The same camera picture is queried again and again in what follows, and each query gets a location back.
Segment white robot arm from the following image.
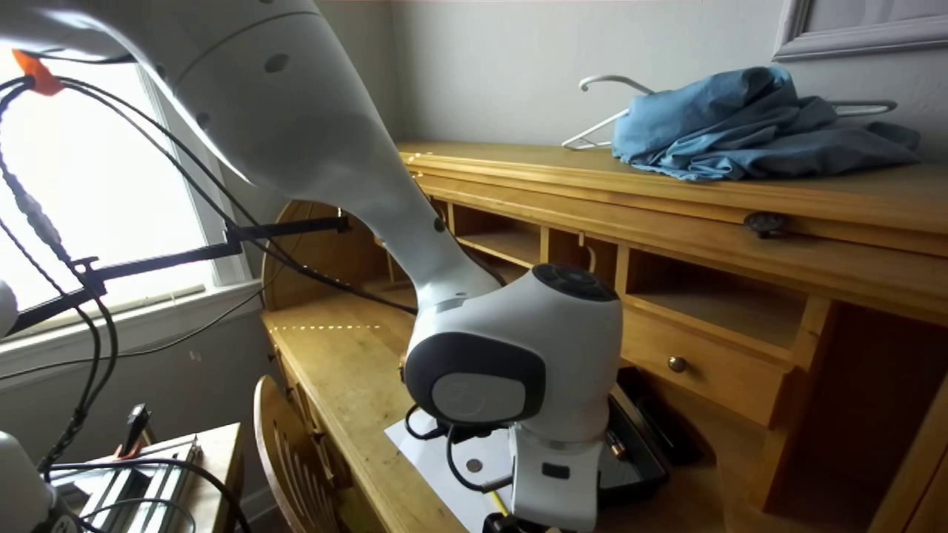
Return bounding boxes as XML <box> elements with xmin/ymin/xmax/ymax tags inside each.
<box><xmin>0</xmin><ymin>0</ymin><xmax>622</xmax><ymax>533</ymax></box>

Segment white paper sheet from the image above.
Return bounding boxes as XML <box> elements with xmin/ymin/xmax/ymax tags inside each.
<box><xmin>385</xmin><ymin>407</ymin><xmax>549</xmax><ymax>533</ymax></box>

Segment black plastic tray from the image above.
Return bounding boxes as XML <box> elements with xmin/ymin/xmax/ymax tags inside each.
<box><xmin>598</xmin><ymin>393</ymin><xmax>669</xmax><ymax>507</ymax></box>

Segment wooden chair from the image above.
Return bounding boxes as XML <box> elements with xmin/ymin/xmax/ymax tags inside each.
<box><xmin>253</xmin><ymin>376</ymin><xmax>345</xmax><ymax>533</ymax></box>

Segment blue cloth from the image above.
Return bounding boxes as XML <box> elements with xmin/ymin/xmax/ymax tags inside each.
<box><xmin>610</xmin><ymin>67</ymin><xmax>922</xmax><ymax>179</ymax></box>

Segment wooden roll-top desk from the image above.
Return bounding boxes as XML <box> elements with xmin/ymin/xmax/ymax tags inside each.
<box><xmin>259</xmin><ymin>139</ymin><xmax>948</xmax><ymax>533</ymax></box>

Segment black tripod boom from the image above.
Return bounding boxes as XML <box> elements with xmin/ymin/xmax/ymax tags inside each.
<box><xmin>2</xmin><ymin>215</ymin><xmax>350</xmax><ymax>333</ymax></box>

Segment grey aluminium rails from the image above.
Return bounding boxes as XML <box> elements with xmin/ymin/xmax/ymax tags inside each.
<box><xmin>53</xmin><ymin>443</ymin><xmax>201</xmax><ymax>533</ymax></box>

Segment white clothes hanger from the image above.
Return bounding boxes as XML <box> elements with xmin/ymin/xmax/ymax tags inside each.
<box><xmin>564</xmin><ymin>67</ymin><xmax>896</xmax><ymax>151</ymax></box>

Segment black cable bundle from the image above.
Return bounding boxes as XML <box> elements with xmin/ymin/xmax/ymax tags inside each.
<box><xmin>0</xmin><ymin>71</ymin><xmax>419</xmax><ymax>533</ymax></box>

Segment picture frame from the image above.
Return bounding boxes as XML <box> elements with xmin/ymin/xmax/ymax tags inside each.
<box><xmin>773</xmin><ymin>0</ymin><xmax>948</xmax><ymax>61</ymax></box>

